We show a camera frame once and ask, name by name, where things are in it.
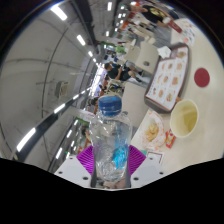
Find ceiling air conditioner unit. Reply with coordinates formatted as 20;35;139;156
54;79;70;99

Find colourful printed flyer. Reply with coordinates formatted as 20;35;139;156
182;19;198;46

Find white card with red border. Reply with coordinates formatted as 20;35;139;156
145;149;166;166

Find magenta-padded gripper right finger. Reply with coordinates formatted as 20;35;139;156
124;145;165;189

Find dark tray with printed liner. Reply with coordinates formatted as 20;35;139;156
143;43;191;114

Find flat round red coaster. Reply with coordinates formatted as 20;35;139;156
193;67;211;88

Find cream cafeteria chair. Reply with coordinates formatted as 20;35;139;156
138;41;159;74
121;81;149;138

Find clear blue-capped water bottle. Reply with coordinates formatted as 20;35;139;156
88;94;133;183

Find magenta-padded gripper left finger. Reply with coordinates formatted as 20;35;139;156
53;145;98;188

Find ceiling strip lights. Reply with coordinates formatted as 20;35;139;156
14;1;116;161

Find clear plastic bag with fries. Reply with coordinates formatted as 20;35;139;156
139;111;167;151

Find crumpled white napkin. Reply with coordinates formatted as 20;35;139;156
157;45;173;60

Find small red sachet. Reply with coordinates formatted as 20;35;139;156
164;129;177;149

